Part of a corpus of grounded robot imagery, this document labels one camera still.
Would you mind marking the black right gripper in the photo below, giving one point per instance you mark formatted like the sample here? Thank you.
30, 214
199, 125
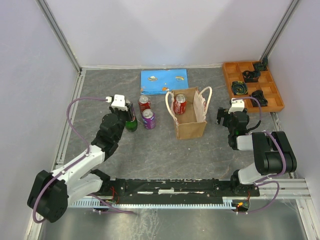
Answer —
223, 113

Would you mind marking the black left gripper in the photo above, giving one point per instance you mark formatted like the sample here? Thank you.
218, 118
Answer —
129, 113

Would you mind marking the green glass bottle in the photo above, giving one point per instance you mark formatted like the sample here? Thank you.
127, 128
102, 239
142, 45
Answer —
131, 126

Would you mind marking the purple soda can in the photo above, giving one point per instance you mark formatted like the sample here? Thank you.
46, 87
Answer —
148, 117

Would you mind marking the red soda can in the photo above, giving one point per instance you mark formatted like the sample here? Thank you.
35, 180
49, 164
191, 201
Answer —
144, 103

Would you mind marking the burlap canvas tote bag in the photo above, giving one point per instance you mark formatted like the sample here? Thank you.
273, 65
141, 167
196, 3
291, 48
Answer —
192, 123

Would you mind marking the red cola can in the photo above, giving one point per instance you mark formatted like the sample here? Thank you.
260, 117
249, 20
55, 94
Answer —
180, 104

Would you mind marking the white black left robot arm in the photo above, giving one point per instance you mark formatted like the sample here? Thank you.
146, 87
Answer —
53, 192

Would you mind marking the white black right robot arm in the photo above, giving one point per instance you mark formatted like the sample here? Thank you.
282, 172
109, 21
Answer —
272, 152

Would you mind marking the blue-yellow rolled sock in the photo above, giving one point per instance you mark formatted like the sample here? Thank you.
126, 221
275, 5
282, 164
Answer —
239, 88

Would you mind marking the black rolled sock front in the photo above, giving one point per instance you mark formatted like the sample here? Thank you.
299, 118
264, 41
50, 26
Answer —
259, 96

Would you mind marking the black rolled sock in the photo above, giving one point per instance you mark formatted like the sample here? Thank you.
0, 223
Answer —
259, 96
251, 76

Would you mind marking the blue space-print cloth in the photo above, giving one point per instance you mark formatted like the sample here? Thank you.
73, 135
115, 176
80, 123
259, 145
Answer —
159, 82

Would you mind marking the orange wooden compartment tray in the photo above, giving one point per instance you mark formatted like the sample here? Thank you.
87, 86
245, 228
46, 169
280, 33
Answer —
233, 71

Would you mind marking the black rolled sock middle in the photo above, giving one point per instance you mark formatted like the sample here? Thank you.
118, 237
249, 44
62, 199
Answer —
251, 76

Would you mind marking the dark rolled sock back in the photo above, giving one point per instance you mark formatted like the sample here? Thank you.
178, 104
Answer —
260, 66

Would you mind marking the dark sock in corner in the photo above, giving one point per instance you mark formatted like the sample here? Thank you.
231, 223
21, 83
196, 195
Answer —
264, 61

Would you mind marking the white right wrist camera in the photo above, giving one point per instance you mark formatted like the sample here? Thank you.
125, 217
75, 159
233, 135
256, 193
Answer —
237, 105

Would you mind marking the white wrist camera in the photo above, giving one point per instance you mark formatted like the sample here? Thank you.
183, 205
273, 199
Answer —
237, 105
117, 101

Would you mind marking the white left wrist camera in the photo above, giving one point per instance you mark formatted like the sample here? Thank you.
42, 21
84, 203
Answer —
117, 101

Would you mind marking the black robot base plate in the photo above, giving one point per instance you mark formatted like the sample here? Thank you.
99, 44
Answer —
174, 191

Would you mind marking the aluminium frame rail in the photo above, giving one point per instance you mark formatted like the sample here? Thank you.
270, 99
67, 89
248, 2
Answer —
284, 188

